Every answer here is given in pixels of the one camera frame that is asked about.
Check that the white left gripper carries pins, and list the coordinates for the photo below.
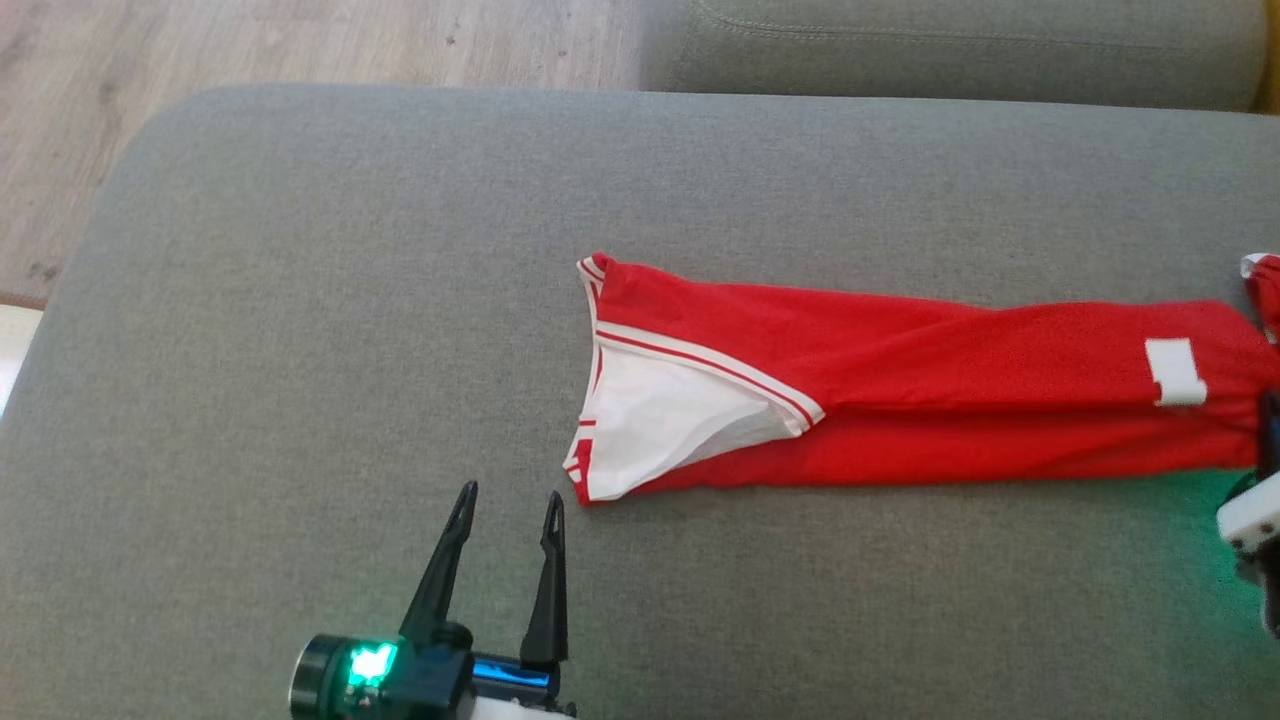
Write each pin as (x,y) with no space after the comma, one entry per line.
(515,695)

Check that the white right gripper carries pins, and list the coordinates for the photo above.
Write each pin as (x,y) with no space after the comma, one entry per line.
(1255,515)

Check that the red jersey with white tee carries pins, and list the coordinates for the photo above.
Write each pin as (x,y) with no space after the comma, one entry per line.
(900,380)

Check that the large grey sofa seat cushion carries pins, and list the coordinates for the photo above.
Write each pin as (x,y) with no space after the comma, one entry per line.
(300,350)

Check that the large yellow sofa backrest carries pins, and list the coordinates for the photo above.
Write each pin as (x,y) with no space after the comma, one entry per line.
(1272,90)

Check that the cream floor rug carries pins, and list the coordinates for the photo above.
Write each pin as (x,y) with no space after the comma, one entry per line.
(15,350)

